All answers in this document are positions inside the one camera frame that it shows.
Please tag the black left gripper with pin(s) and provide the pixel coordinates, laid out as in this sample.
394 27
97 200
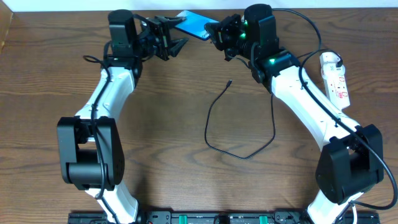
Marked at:
162 37

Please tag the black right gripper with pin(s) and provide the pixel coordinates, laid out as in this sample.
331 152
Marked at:
222 35

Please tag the blue galaxy smartphone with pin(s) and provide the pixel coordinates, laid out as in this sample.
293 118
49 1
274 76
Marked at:
194 24

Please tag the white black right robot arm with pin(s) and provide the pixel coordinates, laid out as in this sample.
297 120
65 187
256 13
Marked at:
351 161

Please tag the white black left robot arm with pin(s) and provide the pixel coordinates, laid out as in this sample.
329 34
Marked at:
90 149

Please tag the white power strip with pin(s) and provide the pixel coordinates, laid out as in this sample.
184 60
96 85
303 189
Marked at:
336 89

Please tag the white usb wall charger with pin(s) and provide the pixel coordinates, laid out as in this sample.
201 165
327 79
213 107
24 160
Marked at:
329 65

